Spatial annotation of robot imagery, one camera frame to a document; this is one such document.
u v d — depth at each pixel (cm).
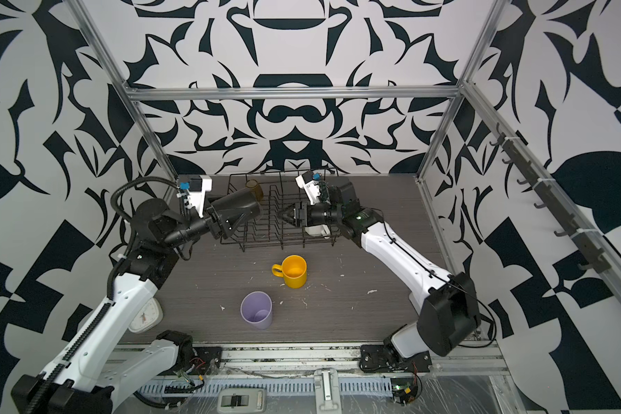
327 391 69
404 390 71
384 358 74
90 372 40
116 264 91
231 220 61
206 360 74
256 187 106
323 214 65
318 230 97
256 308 82
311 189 68
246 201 62
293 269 91
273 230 96
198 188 57
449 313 42
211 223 57
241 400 66
